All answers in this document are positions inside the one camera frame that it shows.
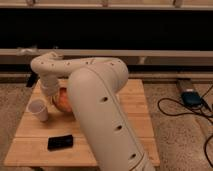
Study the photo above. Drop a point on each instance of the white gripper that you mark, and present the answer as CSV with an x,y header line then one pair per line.
x,y
49,85

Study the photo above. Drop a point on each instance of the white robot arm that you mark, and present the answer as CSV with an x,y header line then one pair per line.
x,y
92,86

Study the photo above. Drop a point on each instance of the white plastic cup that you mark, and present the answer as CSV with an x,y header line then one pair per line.
x,y
38,109

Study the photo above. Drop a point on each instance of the black rectangular block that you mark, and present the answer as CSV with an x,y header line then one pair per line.
x,y
60,142

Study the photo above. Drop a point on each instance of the blue power adapter box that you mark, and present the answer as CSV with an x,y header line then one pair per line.
x,y
191,99

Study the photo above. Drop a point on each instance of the wooden shelf rail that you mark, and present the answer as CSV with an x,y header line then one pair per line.
x,y
148,57

